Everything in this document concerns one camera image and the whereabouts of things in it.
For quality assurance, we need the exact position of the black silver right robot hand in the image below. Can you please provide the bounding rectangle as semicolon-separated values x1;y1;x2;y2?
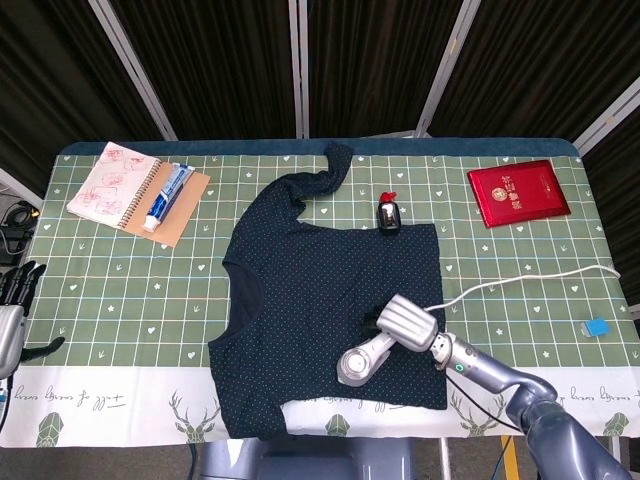
359;294;440;352

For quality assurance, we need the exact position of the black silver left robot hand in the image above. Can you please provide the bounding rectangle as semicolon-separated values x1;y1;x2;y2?
0;260;66;381

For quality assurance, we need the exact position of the white handheld steam iron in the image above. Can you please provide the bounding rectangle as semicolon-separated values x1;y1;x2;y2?
337;332;396;386

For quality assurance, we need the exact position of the white power cord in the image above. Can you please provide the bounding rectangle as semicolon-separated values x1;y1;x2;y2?
424;263;623;312

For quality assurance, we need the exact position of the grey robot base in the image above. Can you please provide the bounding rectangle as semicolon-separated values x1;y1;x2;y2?
199;437;416;480

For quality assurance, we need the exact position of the small dark bottle red cap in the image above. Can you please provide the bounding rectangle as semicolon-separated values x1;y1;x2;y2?
375;190;403;236

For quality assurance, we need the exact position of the dark blue dotted shirt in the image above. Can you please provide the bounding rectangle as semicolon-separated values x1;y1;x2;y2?
207;142;450;444

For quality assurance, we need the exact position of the green checked tablecloth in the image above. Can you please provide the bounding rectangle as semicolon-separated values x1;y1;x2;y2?
0;152;640;449

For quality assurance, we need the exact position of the red certificate book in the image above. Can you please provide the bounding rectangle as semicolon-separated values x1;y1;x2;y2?
466;159;572;230

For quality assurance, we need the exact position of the spiral notebook with red drawings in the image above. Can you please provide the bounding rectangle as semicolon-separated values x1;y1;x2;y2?
65;141;211;249

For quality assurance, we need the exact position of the small blue eraser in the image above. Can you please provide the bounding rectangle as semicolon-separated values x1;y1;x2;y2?
582;317;610;339

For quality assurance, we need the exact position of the blue white toothpaste tube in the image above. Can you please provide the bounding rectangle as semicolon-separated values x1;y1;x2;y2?
141;162;196;234

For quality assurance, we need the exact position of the teal table pad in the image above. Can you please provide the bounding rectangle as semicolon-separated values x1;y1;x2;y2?
57;137;581;161

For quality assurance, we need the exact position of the dark pleated partition panel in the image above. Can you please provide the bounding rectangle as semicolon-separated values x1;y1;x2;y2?
429;0;640;147
582;102;640;275
107;0;301;142
0;0;169;184
307;0;466;139

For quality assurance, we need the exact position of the black robot hand cable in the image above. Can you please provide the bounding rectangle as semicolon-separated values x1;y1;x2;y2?
443;372;527;437

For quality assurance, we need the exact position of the white partition frame post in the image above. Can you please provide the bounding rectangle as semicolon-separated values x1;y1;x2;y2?
414;0;482;138
0;167;44;210
572;74;640;156
88;0;179;142
288;0;311;140

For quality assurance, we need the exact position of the blue cable under table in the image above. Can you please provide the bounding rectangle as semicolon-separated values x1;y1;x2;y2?
490;435;506;480

